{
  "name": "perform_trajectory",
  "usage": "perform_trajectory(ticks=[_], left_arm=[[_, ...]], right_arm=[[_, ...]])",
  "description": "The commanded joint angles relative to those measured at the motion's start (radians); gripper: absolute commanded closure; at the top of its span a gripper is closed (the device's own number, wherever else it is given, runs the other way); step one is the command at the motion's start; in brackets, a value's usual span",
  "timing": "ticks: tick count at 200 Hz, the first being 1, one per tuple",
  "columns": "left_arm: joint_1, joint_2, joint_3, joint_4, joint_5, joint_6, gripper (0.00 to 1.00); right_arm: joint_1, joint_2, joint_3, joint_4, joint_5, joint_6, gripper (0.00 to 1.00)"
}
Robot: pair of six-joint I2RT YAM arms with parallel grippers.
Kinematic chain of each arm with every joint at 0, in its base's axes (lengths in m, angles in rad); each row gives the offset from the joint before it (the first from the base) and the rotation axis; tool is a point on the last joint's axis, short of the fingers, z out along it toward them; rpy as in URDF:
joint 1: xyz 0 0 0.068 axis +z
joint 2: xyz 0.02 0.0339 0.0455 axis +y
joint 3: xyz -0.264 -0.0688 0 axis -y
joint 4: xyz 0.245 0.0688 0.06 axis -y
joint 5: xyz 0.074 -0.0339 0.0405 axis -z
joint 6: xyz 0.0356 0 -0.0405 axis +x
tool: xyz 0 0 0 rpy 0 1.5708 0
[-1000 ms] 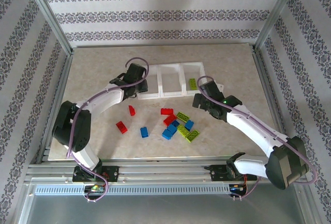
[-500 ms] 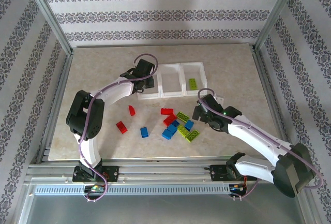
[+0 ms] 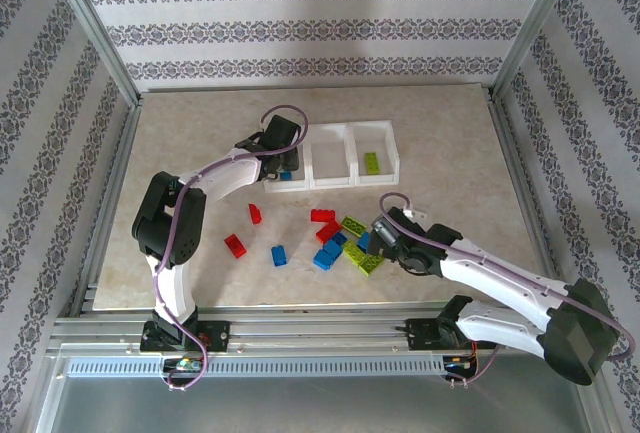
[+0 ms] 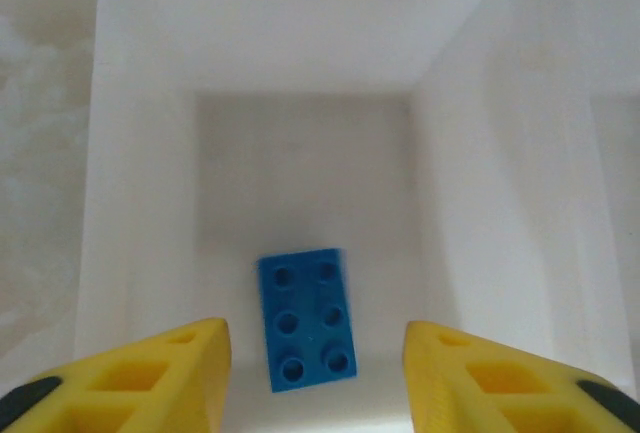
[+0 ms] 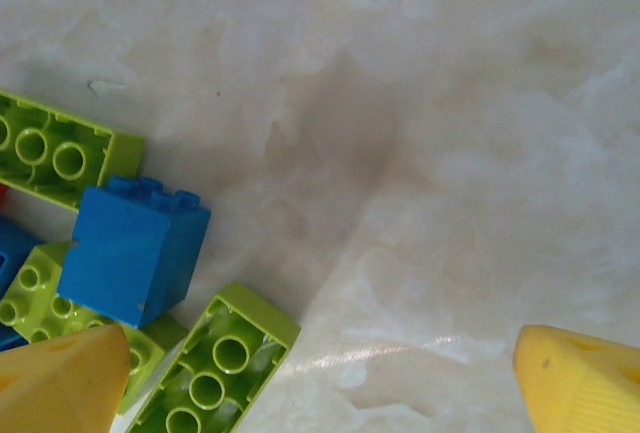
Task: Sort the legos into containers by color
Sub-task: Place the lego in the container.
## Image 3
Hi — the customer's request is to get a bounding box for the white plastic bin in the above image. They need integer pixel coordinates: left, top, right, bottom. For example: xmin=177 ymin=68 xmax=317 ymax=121
xmin=304 ymin=122 xmax=357 ymax=190
xmin=349 ymin=119 xmax=401 ymax=187
xmin=262 ymin=125 xmax=314 ymax=195

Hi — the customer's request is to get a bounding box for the aluminium mounting beam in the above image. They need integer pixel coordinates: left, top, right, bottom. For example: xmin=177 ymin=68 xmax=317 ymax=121
xmin=52 ymin=302 xmax=551 ymax=354

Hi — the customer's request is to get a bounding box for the grey metal sheet panel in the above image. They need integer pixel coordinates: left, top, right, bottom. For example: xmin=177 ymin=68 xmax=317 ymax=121
xmin=44 ymin=352 xmax=606 ymax=433

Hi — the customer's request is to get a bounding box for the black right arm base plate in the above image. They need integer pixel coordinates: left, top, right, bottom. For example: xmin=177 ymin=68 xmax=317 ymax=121
xmin=405 ymin=317 xmax=454 ymax=353

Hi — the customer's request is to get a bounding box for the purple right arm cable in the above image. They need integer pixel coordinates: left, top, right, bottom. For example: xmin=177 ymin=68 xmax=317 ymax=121
xmin=378 ymin=191 xmax=637 ymax=388

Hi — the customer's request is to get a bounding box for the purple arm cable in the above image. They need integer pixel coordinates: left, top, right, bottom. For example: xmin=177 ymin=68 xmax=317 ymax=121
xmin=378 ymin=191 xmax=637 ymax=388
xmin=152 ymin=104 xmax=309 ymax=393

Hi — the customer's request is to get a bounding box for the grey slotted cable duct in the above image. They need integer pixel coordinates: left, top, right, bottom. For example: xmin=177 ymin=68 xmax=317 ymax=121
xmin=64 ymin=356 xmax=451 ymax=379

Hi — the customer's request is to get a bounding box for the aluminium side rail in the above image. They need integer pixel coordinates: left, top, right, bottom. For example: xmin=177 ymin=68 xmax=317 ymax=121
xmin=487 ymin=90 xmax=572 ymax=314
xmin=69 ymin=95 xmax=144 ymax=317

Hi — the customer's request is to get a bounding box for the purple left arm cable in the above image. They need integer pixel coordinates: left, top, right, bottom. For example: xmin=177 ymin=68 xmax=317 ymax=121
xmin=152 ymin=104 xmax=309 ymax=393

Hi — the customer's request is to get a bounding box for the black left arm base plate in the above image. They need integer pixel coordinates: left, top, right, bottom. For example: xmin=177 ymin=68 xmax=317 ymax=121
xmin=139 ymin=319 xmax=232 ymax=354

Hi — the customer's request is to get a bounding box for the aluminium frame post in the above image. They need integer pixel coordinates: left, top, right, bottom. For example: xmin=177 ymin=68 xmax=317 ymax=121
xmin=491 ymin=0 xmax=585 ymax=100
xmin=42 ymin=0 xmax=142 ymax=107

